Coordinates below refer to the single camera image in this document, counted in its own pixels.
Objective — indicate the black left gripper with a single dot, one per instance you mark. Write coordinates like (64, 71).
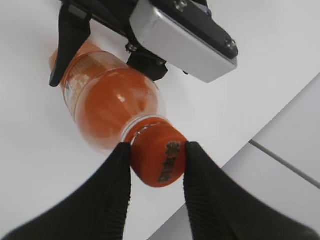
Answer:
(113, 14)

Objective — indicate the orange bottle cap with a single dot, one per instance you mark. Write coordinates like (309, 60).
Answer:
(158, 155)

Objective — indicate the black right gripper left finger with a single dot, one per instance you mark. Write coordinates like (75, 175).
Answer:
(97, 210)

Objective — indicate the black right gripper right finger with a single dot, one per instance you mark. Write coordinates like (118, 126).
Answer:
(219, 209)

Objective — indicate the orange drink plastic bottle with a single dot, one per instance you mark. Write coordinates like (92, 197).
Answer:
(103, 95)

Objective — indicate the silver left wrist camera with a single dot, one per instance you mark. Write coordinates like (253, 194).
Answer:
(184, 35)

